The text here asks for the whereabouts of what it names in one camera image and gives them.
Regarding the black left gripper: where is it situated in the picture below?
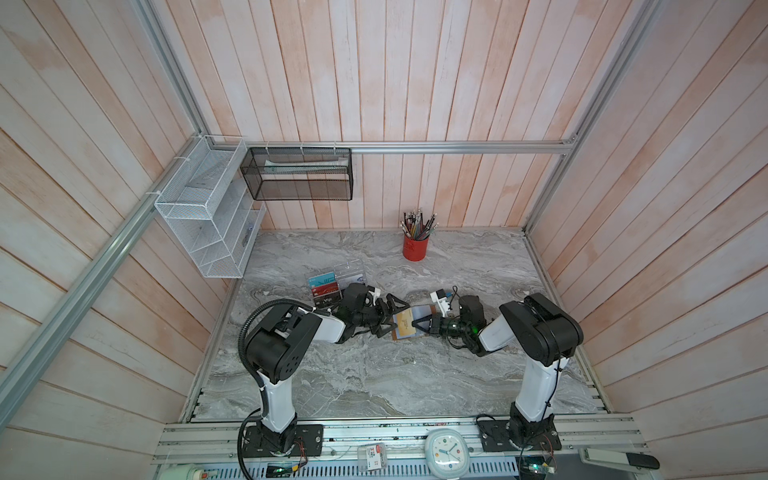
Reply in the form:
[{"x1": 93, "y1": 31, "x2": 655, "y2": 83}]
[{"x1": 353, "y1": 293, "x2": 410, "y2": 338}]

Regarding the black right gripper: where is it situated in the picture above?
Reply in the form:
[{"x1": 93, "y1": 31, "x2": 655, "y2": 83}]
[{"x1": 412, "y1": 313, "x2": 469, "y2": 338}]

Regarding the clear acrylic card display stand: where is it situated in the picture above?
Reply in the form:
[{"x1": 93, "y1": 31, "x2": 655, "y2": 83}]
[{"x1": 307, "y1": 259, "x2": 366, "y2": 301}]

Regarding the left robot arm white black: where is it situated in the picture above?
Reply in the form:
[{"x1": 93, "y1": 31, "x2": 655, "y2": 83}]
[{"x1": 237, "y1": 283, "x2": 411, "y2": 434}]

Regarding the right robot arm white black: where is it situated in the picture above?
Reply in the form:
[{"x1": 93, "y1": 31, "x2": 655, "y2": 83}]
[{"x1": 412, "y1": 290, "x2": 584, "y2": 429}]

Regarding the black VIP card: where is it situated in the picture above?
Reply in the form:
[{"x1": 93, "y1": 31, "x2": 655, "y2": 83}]
[{"x1": 313, "y1": 292, "x2": 341, "y2": 309}]

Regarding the red VIP card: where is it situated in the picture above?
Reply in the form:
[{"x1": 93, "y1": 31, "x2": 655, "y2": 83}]
[{"x1": 311, "y1": 282, "x2": 340, "y2": 300}]

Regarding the red metal pencil bucket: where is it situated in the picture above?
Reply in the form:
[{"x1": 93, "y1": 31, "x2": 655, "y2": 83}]
[{"x1": 402, "y1": 236, "x2": 429, "y2": 262}]

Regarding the bundle of coloured pencils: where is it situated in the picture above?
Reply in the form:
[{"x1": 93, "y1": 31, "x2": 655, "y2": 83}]
[{"x1": 400, "y1": 209, "x2": 437, "y2": 241}]

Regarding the white analog clock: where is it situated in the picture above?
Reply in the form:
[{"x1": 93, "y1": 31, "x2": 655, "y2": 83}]
[{"x1": 425, "y1": 428, "x2": 471, "y2": 479}]

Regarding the small red white box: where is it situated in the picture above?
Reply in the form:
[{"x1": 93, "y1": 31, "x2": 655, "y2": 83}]
[{"x1": 357, "y1": 442, "x2": 388, "y2": 474}]

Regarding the green circuit board right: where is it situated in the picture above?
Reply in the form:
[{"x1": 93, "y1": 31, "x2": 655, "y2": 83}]
[{"x1": 517, "y1": 456, "x2": 556, "y2": 480}]

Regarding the green circuit board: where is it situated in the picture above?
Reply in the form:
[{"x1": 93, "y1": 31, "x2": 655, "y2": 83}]
[
  {"x1": 265, "y1": 464, "x2": 300, "y2": 478},
  {"x1": 517, "y1": 456, "x2": 556, "y2": 480}
]

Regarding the green circuit board left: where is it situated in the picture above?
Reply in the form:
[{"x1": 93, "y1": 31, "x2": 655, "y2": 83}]
[{"x1": 265, "y1": 464, "x2": 300, "y2": 478}]

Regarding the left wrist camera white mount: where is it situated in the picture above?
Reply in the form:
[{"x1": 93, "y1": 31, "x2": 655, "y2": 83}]
[{"x1": 368, "y1": 286, "x2": 381, "y2": 304}]

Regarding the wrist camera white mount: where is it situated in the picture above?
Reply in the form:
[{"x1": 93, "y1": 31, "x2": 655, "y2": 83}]
[
  {"x1": 368, "y1": 286, "x2": 381, "y2": 304},
  {"x1": 430, "y1": 287, "x2": 459, "y2": 318}
]

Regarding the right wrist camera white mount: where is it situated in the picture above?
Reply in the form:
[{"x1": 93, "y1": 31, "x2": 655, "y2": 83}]
[{"x1": 430, "y1": 287, "x2": 459, "y2": 318}]

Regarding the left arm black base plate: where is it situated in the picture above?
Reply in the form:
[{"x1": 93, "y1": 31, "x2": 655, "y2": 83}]
[{"x1": 239, "y1": 423, "x2": 324, "y2": 459}]

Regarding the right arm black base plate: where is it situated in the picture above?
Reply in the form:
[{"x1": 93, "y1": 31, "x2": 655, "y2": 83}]
[{"x1": 475, "y1": 414, "x2": 562, "y2": 452}]

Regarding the black mesh wall basket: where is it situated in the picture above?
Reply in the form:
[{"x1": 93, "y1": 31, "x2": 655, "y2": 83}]
[{"x1": 240, "y1": 147, "x2": 354, "y2": 201}]

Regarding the white wire mesh shelf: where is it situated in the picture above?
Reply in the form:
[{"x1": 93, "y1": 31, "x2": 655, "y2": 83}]
[{"x1": 155, "y1": 135, "x2": 266, "y2": 279}]

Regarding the aluminium mounting rail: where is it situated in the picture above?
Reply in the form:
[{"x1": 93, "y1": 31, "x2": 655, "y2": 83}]
[{"x1": 151, "y1": 414, "x2": 649, "y2": 479}]

